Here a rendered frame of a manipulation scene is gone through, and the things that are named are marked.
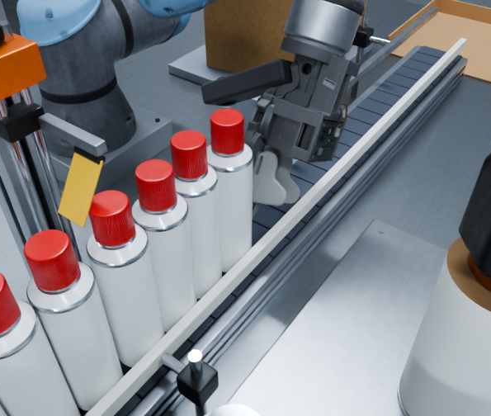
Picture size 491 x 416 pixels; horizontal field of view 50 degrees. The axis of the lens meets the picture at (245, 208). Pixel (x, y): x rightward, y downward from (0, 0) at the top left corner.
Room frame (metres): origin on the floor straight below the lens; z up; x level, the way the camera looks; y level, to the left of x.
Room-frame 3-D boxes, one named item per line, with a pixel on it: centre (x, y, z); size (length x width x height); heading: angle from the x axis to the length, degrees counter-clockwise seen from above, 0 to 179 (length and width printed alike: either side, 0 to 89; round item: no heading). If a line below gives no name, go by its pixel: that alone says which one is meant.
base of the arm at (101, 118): (0.73, 0.26, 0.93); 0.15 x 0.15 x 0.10
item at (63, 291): (0.26, 0.14, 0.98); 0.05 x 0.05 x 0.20
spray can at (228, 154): (0.44, 0.02, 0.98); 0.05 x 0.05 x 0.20
